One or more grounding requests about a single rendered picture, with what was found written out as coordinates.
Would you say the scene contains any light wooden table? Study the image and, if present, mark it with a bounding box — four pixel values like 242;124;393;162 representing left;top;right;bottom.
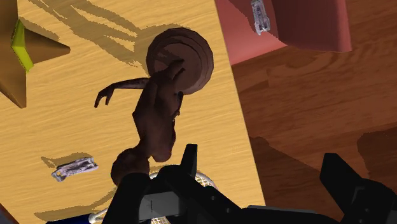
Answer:
0;0;267;224

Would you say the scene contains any red sofa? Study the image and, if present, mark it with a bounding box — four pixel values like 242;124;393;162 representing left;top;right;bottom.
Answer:
214;0;353;66

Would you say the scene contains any brown star with yellow edge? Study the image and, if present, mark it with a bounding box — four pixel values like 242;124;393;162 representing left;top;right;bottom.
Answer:
0;0;71;109

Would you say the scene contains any brown figure on round base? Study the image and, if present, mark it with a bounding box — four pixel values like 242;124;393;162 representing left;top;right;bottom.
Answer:
94;27;215;187

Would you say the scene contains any blue thing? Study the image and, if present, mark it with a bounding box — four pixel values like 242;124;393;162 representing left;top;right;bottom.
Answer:
45;213;94;224

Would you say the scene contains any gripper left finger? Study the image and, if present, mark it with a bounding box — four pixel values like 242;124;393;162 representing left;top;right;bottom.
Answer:
102;143;246;224

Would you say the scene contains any white wire mesh basket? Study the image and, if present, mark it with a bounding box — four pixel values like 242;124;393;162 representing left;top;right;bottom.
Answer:
88;169;218;224

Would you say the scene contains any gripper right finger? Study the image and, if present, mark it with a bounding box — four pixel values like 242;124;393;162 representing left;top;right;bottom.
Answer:
319;152;397;224

